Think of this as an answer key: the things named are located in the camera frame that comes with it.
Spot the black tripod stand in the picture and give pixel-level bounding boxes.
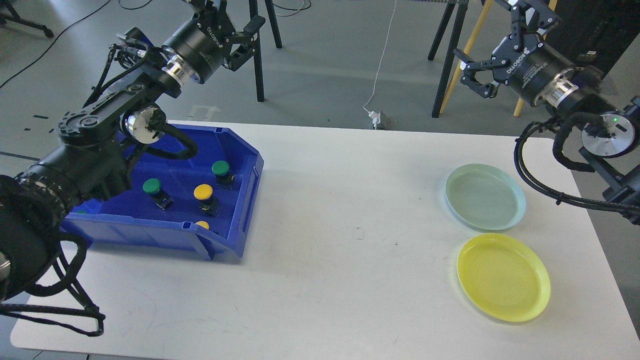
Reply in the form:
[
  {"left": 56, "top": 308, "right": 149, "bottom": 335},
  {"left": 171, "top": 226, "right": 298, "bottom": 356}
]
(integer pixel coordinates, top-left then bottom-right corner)
[
  {"left": 427, "top": 0, "right": 469, "bottom": 119},
  {"left": 249, "top": 0, "right": 282, "bottom": 103}
]

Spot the yellow button at bin front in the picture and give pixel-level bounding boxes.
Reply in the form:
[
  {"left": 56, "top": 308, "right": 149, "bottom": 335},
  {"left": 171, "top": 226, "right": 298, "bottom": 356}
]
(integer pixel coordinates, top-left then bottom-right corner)
[{"left": 194, "top": 220, "right": 210, "bottom": 230}]

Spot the light green plate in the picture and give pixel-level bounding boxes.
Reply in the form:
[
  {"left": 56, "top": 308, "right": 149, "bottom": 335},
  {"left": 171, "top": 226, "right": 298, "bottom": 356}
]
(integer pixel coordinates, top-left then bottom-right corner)
[{"left": 444, "top": 163, "right": 527, "bottom": 232}]

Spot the white power adapter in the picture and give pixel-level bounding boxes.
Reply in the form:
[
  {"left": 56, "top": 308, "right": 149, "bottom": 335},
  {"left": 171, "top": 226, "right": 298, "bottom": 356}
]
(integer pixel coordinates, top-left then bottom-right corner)
[{"left": 368, "top": 111, "right": 386, "bottom": 130}]

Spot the blue plastic bin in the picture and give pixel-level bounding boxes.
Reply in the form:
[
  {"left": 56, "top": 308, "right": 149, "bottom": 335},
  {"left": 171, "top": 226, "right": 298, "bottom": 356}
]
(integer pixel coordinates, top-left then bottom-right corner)
[{"left": 61, "top": 124, "right": 265, "bottom": 260}]

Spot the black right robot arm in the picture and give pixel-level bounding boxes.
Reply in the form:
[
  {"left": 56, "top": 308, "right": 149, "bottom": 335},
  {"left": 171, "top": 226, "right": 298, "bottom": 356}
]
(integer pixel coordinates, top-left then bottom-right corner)
[{"left": 454, "top": 0, "right": 640, "bottom": 225}]

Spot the black floor cable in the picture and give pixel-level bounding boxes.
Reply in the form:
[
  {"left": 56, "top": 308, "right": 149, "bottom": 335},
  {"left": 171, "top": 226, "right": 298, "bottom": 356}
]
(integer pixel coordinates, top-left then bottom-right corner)
[{"left": 0, "top": 0, "right": 111, "bottom": 90}]

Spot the green push button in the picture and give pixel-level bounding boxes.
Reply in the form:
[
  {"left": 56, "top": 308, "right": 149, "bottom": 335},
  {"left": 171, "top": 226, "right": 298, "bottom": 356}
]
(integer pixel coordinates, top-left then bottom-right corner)
[
  {"left": 142, "top": 177, "right": 175, "bottom": 211},
  {"left": 211, "top": 160, "right": 235, "bottom": 186}
]

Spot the white cable on floor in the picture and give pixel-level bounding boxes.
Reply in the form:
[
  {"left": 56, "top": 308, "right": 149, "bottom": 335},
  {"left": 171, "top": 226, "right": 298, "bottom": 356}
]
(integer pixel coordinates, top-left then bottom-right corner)
[{"left": 362, "top": 0, "right": 399, "bottom": 115}]

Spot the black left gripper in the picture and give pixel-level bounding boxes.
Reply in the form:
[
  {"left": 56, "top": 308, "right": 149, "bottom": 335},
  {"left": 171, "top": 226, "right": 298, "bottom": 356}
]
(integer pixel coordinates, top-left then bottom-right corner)
[{"left": 162, "top": 0, "right": 266, "bottom": 84}]

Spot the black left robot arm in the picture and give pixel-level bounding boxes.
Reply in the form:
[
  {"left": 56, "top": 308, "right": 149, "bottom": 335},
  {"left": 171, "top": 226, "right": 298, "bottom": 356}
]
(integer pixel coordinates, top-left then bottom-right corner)
[{"left": 1, "top": 0, "right": 266, "bottom": 337}]

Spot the black tripod stand right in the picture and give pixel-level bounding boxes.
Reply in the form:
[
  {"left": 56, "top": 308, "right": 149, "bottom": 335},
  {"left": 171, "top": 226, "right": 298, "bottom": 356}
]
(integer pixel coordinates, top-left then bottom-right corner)
[{"left": 427, "top": 0, "right": 469, "bottom": 119}]

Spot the yellow push button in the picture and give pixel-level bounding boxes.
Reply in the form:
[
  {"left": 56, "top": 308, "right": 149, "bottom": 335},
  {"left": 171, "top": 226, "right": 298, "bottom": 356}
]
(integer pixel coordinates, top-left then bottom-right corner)
[{"left": 193, "top": 183, "right": 220, "bottom": 217}]

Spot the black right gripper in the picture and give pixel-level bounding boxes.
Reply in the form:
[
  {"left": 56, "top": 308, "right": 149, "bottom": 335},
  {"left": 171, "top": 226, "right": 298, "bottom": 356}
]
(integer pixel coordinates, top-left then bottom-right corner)
[{"left": 454, "top": 0, "right": 576, "bottom": 107}]

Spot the yellow wooden pole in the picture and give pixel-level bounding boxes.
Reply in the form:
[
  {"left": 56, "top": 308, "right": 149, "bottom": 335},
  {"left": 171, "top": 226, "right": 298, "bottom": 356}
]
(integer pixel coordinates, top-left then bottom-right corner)
[{"left": 440, "top": 0, "right": 493, "bottom": 114}]

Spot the black equipment cabinet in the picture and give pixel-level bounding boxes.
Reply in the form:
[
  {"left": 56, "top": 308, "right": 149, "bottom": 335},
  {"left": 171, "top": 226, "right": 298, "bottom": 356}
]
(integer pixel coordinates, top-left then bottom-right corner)
[{"left": 545, "top": 0, "right": 640, "bottom": 78}]

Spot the black tripod stand left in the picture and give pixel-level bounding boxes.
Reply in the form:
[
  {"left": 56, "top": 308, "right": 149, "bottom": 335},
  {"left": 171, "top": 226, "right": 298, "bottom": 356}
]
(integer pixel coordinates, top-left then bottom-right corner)
[{"left": 249, "top": 0, "right": 282, "bottom": 103}]

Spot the yellow plate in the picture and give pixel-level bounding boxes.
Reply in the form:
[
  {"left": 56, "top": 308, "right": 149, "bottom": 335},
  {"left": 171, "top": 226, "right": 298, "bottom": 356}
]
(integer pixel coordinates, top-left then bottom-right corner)
[{"left": 455, "top": 233, "right": 552, "bottom": 322}]

